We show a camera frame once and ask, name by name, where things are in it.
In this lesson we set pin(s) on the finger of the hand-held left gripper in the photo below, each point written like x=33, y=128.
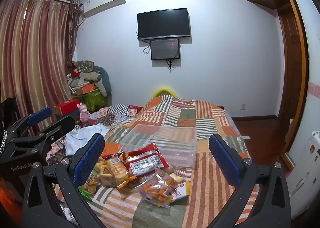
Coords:
x=66, y=123
x=40, y=114

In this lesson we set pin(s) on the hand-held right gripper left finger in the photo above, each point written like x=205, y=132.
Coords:
x=90, y=160

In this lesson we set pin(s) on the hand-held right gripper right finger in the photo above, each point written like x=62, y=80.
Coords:
x=222, y=160

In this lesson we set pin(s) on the clear round biscuit packet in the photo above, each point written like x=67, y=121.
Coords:
x=112, y=171

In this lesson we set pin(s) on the yellow chip packet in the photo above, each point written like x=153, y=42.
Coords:
x=90, y=186

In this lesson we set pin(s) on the small orange snack packet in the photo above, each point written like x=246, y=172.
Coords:
x=127, y=182

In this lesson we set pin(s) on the clear plastic storage box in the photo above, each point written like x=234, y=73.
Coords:
x=175, y=148

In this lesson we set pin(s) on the white yellow snack packet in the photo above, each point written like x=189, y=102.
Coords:
x=181, y=189

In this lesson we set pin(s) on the large red snack packet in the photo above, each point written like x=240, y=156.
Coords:
x=145, y=163

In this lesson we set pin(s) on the clear orange snack packet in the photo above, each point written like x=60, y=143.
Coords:
x=156, y=189

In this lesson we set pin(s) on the red gift box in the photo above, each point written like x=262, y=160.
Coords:
x=66, y=105

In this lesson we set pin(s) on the pink plush toy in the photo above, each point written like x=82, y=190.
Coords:
x=83, y=113

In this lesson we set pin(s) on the white cloth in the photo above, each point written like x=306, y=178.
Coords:
x=82, y=135

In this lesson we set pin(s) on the green patterned box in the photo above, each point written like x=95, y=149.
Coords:
x=95, y=100

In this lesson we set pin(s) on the orange cardboard box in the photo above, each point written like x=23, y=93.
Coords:
x=85, y=90

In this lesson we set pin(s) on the striped patchwork quilt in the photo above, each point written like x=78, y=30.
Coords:
x=212, y=118

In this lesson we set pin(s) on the grey plush toy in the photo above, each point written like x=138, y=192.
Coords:
x=100, y=78

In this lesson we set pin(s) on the checkered patterned blanket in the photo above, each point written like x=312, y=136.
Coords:
x=122, y=110

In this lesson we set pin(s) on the striped brown curtain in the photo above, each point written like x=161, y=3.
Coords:
x=37, y=55

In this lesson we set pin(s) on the dark patterned cloth bag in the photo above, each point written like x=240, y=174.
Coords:
x=82, y=65

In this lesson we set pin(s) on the white heater with stickers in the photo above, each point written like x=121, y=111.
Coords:
x=305, y=168

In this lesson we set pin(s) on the yellow rounded object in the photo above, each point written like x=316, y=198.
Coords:
x=162, y=90

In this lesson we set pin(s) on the wooden wardrobe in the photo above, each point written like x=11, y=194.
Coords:
x=292, y=68

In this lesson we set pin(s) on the white air conditioner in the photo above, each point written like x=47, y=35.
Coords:
x=105, y=2

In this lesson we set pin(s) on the white wall socket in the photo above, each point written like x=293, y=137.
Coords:
x=243, y=106

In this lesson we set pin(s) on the small black wall monitor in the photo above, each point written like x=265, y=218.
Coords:
x=165, y=49

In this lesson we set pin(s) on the black wall television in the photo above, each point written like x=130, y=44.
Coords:
x=162, y=23

